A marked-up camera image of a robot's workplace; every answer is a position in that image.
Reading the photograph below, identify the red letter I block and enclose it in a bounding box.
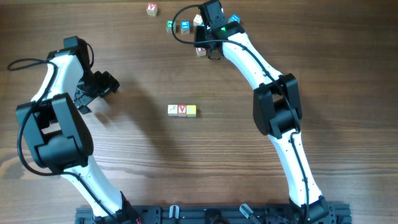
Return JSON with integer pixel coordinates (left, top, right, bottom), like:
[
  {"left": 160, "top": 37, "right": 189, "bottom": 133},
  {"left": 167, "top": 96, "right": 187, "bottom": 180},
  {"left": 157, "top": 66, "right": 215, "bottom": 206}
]
[{"left": 196, "top": 47, "right": 206, "bottom": 57}]

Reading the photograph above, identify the yellow block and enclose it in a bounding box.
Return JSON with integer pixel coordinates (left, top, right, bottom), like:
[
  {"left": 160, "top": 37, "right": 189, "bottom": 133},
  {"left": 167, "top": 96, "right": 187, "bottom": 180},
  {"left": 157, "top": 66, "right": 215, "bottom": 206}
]
[{"left": 186, "top": 105, "right": 197, "bottom": 117}]

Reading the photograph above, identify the red letter V block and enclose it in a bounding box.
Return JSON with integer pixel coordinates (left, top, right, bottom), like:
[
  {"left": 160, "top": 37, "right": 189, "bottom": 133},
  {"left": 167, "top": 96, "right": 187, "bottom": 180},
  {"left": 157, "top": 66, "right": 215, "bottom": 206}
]
[{"left": 177, "top": 105, "right": 187, "bottom": 117}]

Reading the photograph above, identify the natural picture block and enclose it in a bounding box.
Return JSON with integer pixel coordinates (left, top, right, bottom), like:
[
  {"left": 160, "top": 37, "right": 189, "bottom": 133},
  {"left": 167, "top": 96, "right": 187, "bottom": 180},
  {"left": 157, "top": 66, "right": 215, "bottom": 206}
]
[{"left": 167, "top": 105, "right": 178, "bottom": 116}]

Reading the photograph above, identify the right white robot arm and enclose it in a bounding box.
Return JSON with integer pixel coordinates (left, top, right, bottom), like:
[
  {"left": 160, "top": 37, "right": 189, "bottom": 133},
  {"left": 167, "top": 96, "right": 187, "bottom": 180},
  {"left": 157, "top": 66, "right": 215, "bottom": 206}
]
[{"left": 195, "top": 1, "right": 328, "bottom": 223}]

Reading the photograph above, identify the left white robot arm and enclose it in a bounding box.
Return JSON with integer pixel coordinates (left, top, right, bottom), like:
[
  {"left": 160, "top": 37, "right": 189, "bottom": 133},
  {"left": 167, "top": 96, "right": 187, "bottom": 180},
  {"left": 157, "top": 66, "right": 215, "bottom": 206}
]
[{"left": 16, "top": 36, "right": 142, "bottom": 223}]

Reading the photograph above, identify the natural wooden block top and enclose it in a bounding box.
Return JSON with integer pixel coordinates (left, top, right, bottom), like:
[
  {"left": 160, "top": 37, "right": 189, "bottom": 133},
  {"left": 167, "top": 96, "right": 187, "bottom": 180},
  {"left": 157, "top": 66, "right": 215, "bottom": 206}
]
[{"left": 193, "top": 14, "right": 203, "bottom": 26}]

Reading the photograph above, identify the blue picture block left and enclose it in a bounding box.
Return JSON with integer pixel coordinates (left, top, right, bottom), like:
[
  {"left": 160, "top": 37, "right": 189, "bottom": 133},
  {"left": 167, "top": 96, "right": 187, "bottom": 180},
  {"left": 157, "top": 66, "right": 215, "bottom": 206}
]
[{"left": 180, "top": 21, "right": 190, "bottom": 34}]

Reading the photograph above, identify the green letter N block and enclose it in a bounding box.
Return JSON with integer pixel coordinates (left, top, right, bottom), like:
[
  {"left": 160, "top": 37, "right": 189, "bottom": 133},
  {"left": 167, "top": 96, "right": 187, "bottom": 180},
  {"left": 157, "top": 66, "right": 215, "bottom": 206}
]
[{"left": 166, "top": 20, "right": 177, "bottom": 33}]

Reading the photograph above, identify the blue block far right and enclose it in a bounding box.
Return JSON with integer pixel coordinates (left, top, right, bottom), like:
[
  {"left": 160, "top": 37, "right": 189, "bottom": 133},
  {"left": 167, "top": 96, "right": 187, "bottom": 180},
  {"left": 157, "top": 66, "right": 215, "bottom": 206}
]
[{"left": 229, "top": 14, "right": 241, "bottom": 23}]

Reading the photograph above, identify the red letter Y block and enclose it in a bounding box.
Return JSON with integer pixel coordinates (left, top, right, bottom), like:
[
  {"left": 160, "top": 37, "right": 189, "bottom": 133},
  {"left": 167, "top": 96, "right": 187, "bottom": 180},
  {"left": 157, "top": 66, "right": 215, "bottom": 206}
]
[{"left": 146, "top": 2, "right": 158, "bottom": 16}]

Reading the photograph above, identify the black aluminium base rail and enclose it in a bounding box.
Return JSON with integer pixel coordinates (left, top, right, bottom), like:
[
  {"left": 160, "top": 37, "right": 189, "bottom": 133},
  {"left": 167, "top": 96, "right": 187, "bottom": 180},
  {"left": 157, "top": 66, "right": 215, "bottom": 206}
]
[{"left": 75, "top": 203, "right": 353, "bottom": 224}]

